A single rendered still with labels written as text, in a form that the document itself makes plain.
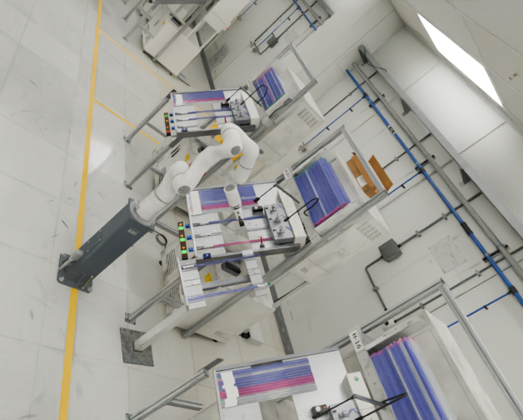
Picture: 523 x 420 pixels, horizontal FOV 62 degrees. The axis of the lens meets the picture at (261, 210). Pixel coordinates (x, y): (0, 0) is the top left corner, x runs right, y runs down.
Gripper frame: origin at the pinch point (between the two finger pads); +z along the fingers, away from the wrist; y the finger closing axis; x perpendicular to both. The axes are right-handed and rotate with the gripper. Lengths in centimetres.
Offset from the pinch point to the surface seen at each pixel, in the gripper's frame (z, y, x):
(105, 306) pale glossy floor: 22, -20, 106
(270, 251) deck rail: 15.3, -21.0, -13.1
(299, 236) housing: 12.1, -18.5, -34.8
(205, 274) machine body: 39, -5, 37
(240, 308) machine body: 73, -21, 21
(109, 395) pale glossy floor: 26, -81, 103
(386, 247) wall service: 129, 33, -122
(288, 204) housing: 12.2, 12.6, -35.8
